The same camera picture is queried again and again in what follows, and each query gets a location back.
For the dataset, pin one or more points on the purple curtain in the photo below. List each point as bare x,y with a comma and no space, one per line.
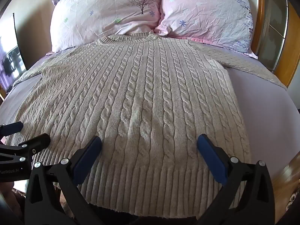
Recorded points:
4,75

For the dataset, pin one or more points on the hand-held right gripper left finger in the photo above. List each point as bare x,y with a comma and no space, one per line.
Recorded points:
87,159

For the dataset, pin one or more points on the wooden headboard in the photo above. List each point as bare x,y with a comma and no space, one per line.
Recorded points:
257,21

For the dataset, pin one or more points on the window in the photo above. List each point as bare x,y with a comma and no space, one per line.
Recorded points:
15,58

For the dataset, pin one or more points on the pink flower print pillow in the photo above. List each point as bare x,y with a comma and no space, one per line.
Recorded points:
206,14

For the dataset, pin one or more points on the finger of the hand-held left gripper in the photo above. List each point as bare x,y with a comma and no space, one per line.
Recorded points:
35,143
13,127

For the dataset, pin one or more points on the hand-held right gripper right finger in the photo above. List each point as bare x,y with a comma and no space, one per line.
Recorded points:
212,161

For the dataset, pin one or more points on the pink tree print pillow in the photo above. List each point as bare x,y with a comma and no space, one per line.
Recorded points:
105,11

